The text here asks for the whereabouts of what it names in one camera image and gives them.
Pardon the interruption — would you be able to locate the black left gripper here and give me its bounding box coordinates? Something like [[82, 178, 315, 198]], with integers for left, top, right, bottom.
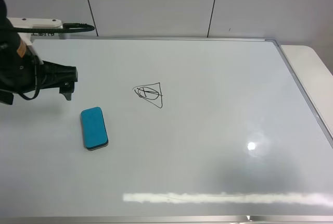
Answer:
[[1, 32, 78, 101]]

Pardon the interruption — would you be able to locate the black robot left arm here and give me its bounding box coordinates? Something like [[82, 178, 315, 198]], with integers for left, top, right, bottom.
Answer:
[[1, 0, 78, 105]]

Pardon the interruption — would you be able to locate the black camera cable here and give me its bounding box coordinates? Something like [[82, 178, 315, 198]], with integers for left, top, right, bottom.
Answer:
[[10, 22, 95, 101]]

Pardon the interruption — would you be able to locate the white whiteboard with aluminium frame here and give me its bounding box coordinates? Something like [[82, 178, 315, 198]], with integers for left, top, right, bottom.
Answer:
[[1, 38, 332, 223]]

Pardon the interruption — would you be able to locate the black marker drawing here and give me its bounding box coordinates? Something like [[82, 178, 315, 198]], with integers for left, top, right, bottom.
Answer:
[[132, 82, 163, 109]]

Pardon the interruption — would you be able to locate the blue whiteboard eraser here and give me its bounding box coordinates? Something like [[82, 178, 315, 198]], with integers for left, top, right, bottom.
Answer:
[[80, 107, 109, 151]]

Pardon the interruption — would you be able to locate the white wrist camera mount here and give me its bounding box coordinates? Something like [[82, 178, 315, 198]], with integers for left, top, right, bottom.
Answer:
[[8, 17, 67, 42]]

